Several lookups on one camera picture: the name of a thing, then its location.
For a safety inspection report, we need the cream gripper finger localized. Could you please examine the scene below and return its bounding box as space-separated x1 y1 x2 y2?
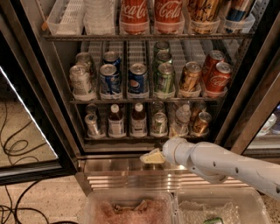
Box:
140 148 165 164

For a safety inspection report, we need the green 7up can front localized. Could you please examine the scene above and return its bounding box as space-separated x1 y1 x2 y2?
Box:
151 112 167 134

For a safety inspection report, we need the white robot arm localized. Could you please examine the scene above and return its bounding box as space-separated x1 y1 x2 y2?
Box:
140 137 280 200

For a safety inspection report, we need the steel fridge base grille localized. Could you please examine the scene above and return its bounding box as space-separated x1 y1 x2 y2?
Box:
74 153 280 196

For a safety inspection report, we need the gold can bottom front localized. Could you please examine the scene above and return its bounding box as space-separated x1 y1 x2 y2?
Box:
192 111 212 134

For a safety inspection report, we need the gold can bottom rear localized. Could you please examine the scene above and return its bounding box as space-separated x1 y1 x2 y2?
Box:
191 101 207 120

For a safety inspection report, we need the silver slim can front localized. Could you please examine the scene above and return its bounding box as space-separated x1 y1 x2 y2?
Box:
85 113 101 136

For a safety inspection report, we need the silver slim can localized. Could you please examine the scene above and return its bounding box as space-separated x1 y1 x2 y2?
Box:
85 113 101 136
85 103 97 114

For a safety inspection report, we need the green can middle front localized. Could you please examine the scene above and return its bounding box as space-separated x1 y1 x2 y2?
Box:
155 62 175 94

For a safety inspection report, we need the silver slim can rear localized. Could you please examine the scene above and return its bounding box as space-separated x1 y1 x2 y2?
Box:
85 103 97 114

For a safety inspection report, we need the blue pepsi can middle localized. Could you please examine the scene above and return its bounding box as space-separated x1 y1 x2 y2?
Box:
128 63 148 94

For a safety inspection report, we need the blue pepsi can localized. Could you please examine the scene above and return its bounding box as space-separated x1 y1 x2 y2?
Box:
102 51 122 69
128 63 148 94
100 64 121 95

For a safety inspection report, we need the gold can middle shelf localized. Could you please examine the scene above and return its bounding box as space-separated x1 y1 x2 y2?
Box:
180 61 202 92

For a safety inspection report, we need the green can in bin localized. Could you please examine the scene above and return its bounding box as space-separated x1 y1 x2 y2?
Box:
203 217 224 224

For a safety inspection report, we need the blue pepsi can left front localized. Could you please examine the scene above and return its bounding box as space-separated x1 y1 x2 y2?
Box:
100 64 121 95

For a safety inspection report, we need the red coke can front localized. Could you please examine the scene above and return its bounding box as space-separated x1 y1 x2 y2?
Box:
206 61 232 93

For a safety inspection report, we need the red coke can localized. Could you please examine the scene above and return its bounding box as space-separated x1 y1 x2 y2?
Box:
202 50 225 83
206 61 232 93

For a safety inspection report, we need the glass fridge door right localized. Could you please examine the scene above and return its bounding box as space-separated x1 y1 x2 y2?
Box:
213 17 280 161

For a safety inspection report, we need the glass fridge door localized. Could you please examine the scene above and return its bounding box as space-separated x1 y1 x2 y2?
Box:
213 17 280 161
0 17 76 186

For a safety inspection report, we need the blue pepsi can left rear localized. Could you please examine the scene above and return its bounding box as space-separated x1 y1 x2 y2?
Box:
102 51 122 69

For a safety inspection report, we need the white silver can front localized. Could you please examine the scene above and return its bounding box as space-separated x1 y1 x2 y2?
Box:
69 65 93 95

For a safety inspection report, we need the white silver can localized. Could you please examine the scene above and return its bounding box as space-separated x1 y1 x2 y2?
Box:
75 52 95 75
69 65 93 95

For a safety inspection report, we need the green can middle rear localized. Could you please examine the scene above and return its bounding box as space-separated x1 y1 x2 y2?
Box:
153 41 170 55

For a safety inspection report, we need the red coke can rear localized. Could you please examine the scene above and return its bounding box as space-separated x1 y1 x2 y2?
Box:
202 50 225 83

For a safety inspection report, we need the glass fridge door left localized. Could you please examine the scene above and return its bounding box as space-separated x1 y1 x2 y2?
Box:
0 17 76 186

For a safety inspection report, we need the white silver can rear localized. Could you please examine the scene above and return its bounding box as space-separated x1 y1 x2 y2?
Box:
75 52 95 75

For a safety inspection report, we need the gold black tall can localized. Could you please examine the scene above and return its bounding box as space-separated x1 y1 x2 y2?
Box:
187 0 221 34

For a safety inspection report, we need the blue gold tall can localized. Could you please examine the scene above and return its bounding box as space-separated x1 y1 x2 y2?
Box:
225 0 255 33

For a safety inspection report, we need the brown juice bottle right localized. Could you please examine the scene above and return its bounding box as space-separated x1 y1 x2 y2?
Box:
130 103 147 137

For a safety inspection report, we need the brown juice bottle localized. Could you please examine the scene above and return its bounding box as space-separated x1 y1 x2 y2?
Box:
108 104 125 136
130 103 147 137

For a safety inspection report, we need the clear water bottle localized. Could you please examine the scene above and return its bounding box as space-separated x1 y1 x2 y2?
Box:
171 104 191 137

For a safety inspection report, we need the brown juice bottle left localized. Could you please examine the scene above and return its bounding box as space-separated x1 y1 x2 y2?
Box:
108 104 125 136

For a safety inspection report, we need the clear bin right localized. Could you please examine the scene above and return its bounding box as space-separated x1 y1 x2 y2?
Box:
174 187 271 224

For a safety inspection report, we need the clear bin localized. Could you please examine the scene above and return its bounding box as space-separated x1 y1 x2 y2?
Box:
174 187 271 224
83 189 175 224

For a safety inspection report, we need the clear bin left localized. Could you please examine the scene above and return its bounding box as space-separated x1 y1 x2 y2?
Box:
83 189 175 224

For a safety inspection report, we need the coca-cola bottle left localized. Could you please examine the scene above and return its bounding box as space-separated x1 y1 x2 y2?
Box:
121 0 149 35

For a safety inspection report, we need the coca-cola bottle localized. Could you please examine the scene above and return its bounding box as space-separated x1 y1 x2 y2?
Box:
154 0 183 34
121 0 149 35

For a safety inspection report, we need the coca-cola bottle right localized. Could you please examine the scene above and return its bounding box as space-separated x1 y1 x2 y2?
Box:
154 0 183 34

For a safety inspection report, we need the empty white plastic tray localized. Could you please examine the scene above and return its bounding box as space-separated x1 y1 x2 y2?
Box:
46 0 85 36

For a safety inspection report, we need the black floor cable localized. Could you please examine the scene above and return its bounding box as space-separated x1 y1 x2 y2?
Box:
0 101 80 224

